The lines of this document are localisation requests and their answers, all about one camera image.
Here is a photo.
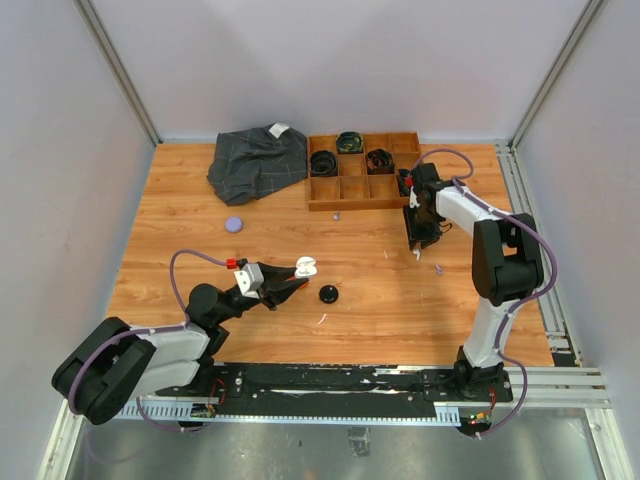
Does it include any dark green rolled tie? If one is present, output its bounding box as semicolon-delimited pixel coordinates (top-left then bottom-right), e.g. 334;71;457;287
397;169;413;197

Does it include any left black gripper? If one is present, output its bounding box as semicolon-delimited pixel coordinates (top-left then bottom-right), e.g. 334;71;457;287
216;262;308;324

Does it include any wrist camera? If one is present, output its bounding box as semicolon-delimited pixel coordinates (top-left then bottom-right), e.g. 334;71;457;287
404;173;420;209
234;262;264;299

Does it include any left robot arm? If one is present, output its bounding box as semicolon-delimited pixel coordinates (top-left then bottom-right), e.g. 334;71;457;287
51;257;317;425

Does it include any wooden compartment tray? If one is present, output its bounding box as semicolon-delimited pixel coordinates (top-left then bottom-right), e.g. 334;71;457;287
307;131;421;212

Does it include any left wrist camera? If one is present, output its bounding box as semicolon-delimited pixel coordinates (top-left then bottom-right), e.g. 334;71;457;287
234;262;264;299

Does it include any grey checked cloth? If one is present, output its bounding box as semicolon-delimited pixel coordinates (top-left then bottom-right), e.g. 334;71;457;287
207;123;308;206

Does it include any purple cable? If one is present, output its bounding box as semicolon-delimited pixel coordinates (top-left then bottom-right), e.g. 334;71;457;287
67;249;239;434
410;148;559;441

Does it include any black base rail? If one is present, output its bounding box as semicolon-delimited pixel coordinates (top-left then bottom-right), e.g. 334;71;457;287
155;363;514;421

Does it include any purple earbud case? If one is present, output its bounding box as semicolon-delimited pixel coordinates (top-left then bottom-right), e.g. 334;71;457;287
224;216;244;234

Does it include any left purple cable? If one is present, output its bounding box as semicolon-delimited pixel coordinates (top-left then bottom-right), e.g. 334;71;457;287
67;249;239;434

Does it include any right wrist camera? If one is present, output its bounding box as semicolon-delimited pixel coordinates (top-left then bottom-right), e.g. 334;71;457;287
404;173;420;209

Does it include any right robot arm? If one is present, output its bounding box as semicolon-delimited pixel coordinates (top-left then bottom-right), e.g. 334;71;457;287
403;163;544;400

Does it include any black earbud case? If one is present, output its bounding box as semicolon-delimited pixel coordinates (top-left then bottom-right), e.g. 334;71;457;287
319;285;339;304

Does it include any white earbud case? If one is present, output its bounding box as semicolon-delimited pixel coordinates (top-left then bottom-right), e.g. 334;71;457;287
294;256;318;279

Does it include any brown rolled belt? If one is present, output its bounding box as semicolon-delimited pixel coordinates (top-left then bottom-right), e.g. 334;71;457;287
366;149;395;175

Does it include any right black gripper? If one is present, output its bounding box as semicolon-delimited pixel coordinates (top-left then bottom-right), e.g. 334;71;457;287
403;203;443;249

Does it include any green patterned rolled tie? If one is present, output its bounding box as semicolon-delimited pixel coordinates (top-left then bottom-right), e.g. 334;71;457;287
336;131;364;154

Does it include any black rolled belt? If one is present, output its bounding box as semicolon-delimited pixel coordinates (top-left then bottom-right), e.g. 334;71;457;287
309;150;338;177

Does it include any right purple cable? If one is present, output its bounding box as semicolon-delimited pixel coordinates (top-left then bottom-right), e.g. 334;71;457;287
410;148;559;441

